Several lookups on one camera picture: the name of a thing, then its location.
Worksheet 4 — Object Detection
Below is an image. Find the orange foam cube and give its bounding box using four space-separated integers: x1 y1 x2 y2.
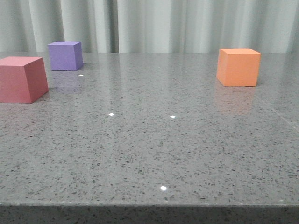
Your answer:
216 48 261 87

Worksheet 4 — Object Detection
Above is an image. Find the purple foam cube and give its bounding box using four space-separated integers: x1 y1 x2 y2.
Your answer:
48 41 84 71

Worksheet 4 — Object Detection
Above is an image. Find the red foam cube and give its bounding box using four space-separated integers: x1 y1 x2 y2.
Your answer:
0 56 49 103

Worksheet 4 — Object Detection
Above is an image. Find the pale green curtain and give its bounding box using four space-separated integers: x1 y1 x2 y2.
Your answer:
0 0 299 53

